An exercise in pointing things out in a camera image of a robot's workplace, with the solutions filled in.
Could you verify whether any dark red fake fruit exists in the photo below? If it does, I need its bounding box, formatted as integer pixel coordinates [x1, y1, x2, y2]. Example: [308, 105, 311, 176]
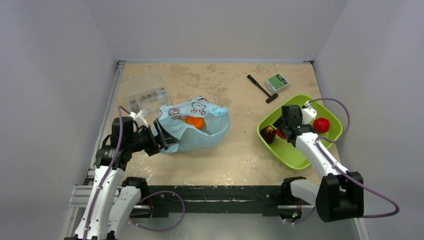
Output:
[259, 125, 277, 145]

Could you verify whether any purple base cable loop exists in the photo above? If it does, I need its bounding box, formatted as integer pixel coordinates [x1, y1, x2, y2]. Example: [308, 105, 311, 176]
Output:
[127, 190, 186, 233]

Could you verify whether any red fake apple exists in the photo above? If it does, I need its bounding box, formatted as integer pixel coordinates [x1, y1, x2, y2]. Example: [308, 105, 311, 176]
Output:
[275, 128, 286, 140]
[312, 117, 330, 134]

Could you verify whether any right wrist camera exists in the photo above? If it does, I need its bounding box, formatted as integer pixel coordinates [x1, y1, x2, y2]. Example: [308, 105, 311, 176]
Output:
[301, 101, 318, 125]

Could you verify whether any orange fake fruit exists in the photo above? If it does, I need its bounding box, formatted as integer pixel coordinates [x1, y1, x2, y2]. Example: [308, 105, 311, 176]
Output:
[185, 116, 205, 130]

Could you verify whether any blue plastic bag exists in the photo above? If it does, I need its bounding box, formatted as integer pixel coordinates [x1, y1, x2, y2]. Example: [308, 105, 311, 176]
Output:
[156, 96, 230, 154]

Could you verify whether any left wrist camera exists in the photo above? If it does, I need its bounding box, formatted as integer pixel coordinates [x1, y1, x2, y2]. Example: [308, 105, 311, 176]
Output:
[129, 108, 149, 127]

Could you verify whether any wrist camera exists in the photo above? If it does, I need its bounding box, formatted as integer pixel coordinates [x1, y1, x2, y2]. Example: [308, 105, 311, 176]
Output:
[129, 108, 149, 127]
[301, 101, 318, 125]

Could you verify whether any black T-handle tool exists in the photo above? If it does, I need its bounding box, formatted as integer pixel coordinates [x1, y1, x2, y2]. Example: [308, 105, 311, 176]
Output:
[246, 74, 279, 104]

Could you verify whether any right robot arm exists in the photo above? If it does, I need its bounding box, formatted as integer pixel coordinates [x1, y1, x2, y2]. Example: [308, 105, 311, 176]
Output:
[277, 104, 364, 223]

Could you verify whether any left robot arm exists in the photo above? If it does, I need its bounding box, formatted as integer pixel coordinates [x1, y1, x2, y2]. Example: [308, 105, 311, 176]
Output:
[70, 116, 182, 240]

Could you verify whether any green plastic bowl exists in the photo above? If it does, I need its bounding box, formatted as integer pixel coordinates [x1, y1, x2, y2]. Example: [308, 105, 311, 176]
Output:
[257, 101, 344, 170]

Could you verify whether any clear plastic screw organizer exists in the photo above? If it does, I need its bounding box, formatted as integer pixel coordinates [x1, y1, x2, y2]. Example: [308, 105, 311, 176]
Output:
[124, 71, 170, 114]

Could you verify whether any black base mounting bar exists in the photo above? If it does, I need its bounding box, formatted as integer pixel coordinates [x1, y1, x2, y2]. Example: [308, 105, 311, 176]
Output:
[122, 177, 310, 220]

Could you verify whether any green white small box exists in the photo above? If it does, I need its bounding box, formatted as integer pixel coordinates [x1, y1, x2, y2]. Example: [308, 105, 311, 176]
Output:
[265, 74, 290, 94]

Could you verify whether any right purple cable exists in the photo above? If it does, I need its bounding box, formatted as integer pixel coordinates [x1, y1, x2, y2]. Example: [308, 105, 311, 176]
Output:
[304, 97, 400, 220]

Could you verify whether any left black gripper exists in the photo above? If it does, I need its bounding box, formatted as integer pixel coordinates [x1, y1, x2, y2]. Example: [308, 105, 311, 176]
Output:
[127, 119, 179, 156]

